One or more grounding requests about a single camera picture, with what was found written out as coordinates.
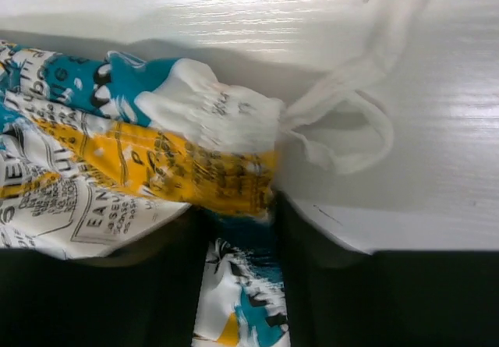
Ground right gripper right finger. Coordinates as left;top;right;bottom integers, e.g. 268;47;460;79
275;194;498;346

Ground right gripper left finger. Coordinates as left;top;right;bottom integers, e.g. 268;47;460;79
1;208;208;346

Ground white teal yellow patterned shorts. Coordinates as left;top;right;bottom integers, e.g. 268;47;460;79
1;0;426;346

